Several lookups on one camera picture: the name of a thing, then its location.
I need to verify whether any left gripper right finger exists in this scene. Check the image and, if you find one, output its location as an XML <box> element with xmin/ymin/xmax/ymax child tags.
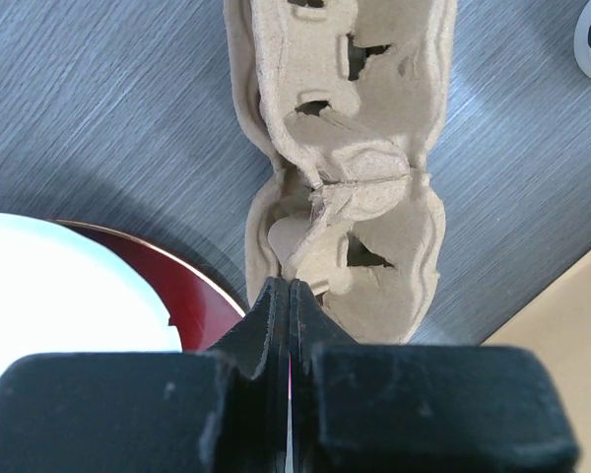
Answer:
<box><xmin>289</xmin><ymin>280</ymin><xmax>355</xmax><ymax>472</ymax></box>

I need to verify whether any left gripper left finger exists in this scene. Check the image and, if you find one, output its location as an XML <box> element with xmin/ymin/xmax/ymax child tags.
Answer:
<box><xmin>206</xmin><ymin>278</ymin><xmax>290</xmax><ymax>472</ymax></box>

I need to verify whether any dark red round tray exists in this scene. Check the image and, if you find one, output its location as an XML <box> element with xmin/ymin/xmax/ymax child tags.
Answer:
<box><xmin>57</xmin><ymin>220</ymin><xmax>245</xmax><ymax>351</ymax></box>

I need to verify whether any single brown cardboard cup carrier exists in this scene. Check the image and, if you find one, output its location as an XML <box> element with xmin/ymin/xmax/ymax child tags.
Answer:
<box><xmin>224</xmin><ymin>1</ymin><xmax>457</xmax><ymax>344</ymax></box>

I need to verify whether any brown paper takeout bag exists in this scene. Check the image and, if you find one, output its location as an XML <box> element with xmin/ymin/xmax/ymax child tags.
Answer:
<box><xmin>486</xmin><ymin>250</ymin><xmax>591</xmax><ymax>472</ymax></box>

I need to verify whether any white paper plate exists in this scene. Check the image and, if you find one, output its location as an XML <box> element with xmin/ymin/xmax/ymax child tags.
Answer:
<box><xmin>0</xmin><ymin>213</ymin><xmax>182</xmax><ymax>376</ymax></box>

